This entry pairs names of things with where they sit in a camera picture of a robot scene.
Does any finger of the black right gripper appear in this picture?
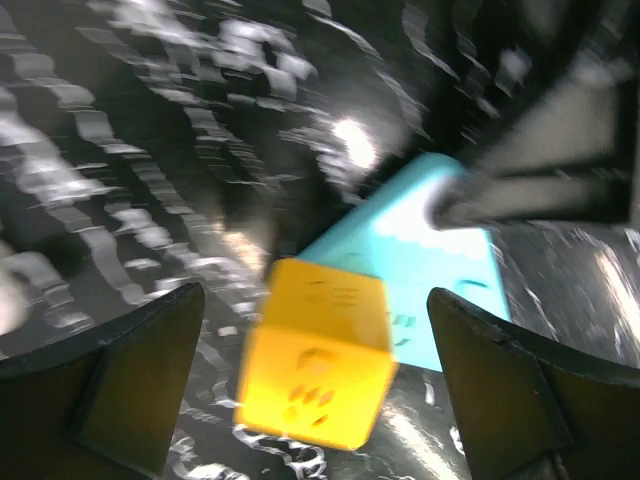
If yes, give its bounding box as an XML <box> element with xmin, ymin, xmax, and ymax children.
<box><xmin>425</xmin><ymin>77</ymin><xmax>633</xmax><ymax>229</ymax></box>

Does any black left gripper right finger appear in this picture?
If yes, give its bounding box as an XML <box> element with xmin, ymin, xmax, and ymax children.
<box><xmin>428</xmin><ymin>288</ymin><xmax>639</xmax><ymax>479</ymax></box>

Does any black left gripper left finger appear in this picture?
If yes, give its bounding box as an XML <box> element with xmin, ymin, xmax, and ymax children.
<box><xmin>1</xmin><ymin>283</ymin><xmax>205</xmax><ymax>479</ymax></box>

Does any teal triangular power strip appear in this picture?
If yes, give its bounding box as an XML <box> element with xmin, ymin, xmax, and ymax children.
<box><xmin>298</xmin><ymin>153</ymin><xmax>510</xmax><ymax>371</ymax></box>

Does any yellow cube socket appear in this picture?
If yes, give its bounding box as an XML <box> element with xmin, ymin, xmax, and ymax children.
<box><xmin>234</xmin><ymin>258</ymin><xmax>397</xmax><ymax>450</ymax></box>

